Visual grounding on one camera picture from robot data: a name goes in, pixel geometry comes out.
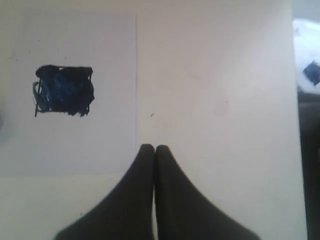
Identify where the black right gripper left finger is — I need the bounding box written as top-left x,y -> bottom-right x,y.
55,144 -> 155,240

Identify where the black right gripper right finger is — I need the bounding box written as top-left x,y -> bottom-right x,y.
154,145 -> 259,240

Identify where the white paper with square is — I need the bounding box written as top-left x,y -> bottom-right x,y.
0,10 -> 136,177

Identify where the painted paper on floor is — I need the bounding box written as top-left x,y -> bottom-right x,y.
303,61 -> 320,86

